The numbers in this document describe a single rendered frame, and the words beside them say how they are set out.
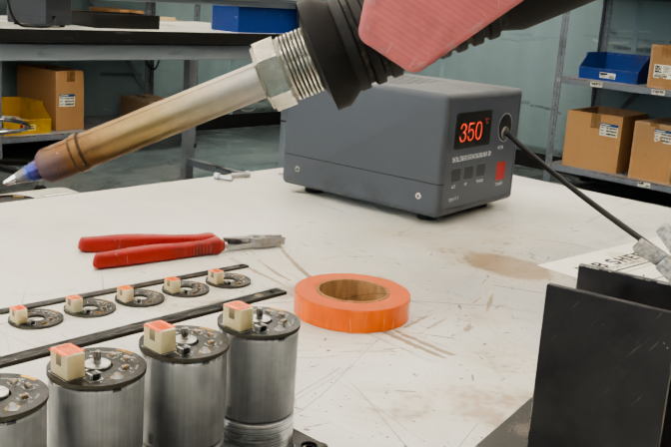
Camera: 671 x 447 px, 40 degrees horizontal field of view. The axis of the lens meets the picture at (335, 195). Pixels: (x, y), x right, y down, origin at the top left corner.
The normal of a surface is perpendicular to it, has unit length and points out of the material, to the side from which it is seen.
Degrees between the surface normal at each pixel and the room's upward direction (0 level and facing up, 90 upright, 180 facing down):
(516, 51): 90
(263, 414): 90
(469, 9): 99
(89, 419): 90
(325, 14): 36
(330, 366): 0
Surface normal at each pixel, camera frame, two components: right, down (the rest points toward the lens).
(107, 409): 0.41, 0.22
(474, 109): 0.78, 0.18
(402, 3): -0.07, 0.36
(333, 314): -0.31, 0.18
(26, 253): 0.07, -0.97
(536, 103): -0.68, 0.11
